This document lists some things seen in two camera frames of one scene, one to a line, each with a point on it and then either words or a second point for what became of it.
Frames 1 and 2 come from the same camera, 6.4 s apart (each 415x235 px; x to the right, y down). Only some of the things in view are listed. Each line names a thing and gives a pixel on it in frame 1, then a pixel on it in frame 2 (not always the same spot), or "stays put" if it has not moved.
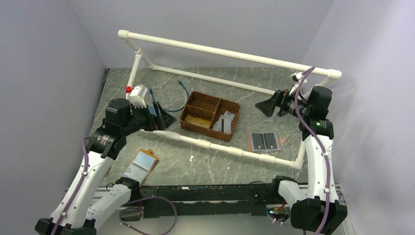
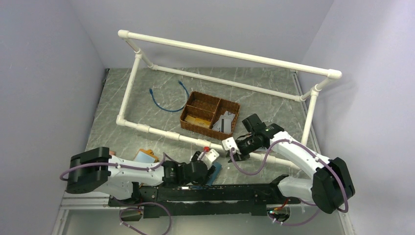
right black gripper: (280, 99) -> (238, 157)
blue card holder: (152, 110) -> (214, 176)
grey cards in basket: (223, 125) stays put
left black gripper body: (142, 120) -> (202, 180)
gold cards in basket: (197, 121) stays put
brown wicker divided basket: (210, 115) stays put
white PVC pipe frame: (328, 74) stays put
